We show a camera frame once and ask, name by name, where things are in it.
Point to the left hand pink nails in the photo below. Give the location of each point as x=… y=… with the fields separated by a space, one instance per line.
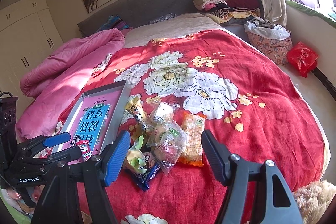
x=15 y=200

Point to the blue patterned pillow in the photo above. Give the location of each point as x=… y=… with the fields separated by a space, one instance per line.
x=114 y=21

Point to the small red snack packet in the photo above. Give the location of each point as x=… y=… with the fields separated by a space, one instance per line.
x=85 y=148

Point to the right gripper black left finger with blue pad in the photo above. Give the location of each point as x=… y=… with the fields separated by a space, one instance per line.
x=59 y=202

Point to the stack of folded clothes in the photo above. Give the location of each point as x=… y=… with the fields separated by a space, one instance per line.
x=225 y=12

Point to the grey upholstered headboard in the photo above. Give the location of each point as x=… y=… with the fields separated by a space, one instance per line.
x=136 y=13

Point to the clear bag red candies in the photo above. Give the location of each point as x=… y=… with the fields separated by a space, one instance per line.
x=167 y=142

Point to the grey tray with pink book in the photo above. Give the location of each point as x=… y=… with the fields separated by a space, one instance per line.
x=96 y=117

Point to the green yellow snack packet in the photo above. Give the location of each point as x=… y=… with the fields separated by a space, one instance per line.
x=135 y=160

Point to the white wardrobe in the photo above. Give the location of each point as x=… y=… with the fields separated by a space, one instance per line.
x=28 y=36

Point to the clear bag flaky pastry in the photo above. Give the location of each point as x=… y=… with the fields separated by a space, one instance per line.
x=162 y=112

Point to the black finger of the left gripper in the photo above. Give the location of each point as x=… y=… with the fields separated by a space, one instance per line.
x=67 y=155

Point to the pink quilt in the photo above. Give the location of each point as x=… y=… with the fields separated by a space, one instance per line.
x=59 y=79

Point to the dark blue snack wrapper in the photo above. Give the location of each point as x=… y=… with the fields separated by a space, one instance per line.
x=148 y=171

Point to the yellow cartoon snack stick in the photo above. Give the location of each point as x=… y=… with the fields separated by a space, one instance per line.
x=134 y=107

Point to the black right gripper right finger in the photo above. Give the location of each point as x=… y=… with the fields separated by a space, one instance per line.
x=273 y=199

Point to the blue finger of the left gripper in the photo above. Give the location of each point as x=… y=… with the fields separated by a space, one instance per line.
x=39 y=143

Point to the floral bag with white cloth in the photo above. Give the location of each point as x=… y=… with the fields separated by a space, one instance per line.
x=273 y=40

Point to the red floral blanket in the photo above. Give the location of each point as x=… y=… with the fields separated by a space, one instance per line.
x=248 y=102

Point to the red plastic bag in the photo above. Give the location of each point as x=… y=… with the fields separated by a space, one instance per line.
x=302 y=58

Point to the orange biscuit packet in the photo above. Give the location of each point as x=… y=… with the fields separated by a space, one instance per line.
x=193 y=126

